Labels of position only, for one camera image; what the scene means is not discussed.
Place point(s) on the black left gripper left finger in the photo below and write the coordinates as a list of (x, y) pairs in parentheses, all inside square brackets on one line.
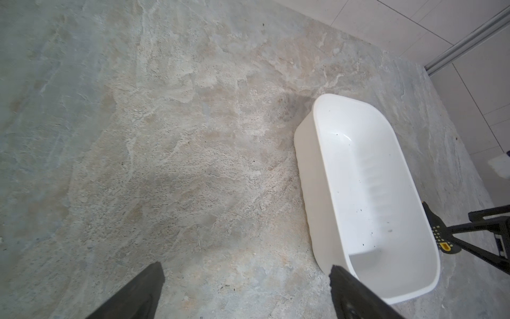
[(137, 299)]

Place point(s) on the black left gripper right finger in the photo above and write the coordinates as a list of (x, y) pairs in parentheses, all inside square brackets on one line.
[(352, 299)]

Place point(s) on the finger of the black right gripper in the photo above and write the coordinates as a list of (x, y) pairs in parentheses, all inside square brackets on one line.
[(492, 225)]

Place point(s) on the white plastic bin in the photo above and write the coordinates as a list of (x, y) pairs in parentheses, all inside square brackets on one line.
[(363, 209)]

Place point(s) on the aluminium corner rail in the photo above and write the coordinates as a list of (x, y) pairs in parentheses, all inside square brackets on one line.
[(471, 41)]

